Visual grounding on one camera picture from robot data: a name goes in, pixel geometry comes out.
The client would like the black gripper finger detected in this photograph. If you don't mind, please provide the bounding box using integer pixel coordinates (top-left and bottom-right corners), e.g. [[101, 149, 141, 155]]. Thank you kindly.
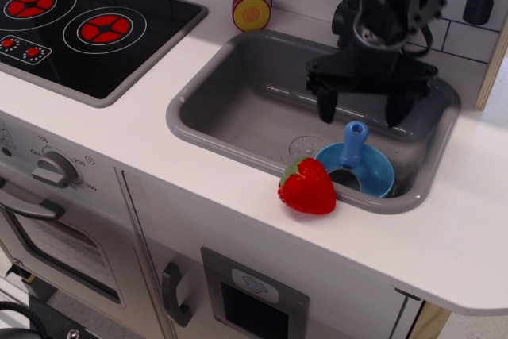
[[385, 91, 420, 128], [317, 87, 337, 124]]

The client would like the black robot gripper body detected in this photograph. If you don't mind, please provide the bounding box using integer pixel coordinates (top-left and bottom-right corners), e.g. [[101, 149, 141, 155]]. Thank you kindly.
[[306, 36, 438, 96]]

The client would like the blue handled grey spoon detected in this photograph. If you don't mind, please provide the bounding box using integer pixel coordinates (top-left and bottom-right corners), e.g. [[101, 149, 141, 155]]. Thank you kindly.
[[328, 121, 369, 191]]

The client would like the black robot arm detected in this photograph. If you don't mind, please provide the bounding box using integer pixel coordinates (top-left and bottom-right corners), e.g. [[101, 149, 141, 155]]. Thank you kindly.
[[306, 0, 445, 127]]

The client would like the light blue plastic bowl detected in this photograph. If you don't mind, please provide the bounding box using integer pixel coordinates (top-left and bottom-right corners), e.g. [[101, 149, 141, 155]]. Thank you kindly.
[[315, 143, 394, 198]]

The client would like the grey toy sink basin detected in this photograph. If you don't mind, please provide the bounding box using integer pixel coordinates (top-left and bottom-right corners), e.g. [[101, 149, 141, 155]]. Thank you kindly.
[[166, 30, 460, 214]]

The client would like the red toy strawberry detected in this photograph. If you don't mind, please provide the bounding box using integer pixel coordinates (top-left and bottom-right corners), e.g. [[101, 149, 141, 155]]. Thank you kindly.
[[278, 157, 337, 215]]

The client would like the grey dispenser panel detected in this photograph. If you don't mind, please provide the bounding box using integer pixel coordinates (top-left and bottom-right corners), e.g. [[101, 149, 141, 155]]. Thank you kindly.
[[201, 247, 310, 339]]

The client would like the black toy stovetop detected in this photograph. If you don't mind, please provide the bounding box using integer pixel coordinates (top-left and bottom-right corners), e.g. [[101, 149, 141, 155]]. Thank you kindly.
[[1, 0, 207, 108]]

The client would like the grey oven knob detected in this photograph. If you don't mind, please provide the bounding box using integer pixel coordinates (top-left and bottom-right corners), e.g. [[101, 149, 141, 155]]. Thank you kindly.
[[32, 151, 78, 188]]

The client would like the grey oven door window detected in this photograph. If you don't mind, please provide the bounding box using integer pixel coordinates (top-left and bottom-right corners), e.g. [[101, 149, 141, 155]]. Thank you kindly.
[[1, 208, 122, 305]]

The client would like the grey cabinet door handle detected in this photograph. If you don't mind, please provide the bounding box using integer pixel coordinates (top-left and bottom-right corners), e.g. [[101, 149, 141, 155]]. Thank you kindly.
[[161, 262, 192, 328]]

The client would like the grey oven door handle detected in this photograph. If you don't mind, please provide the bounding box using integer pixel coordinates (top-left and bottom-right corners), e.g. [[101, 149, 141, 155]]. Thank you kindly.
[[1, 188, 65, 221]]

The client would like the black cable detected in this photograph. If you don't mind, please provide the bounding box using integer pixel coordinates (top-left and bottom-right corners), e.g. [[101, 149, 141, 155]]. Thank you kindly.
[[0, 301, 43, 339]]

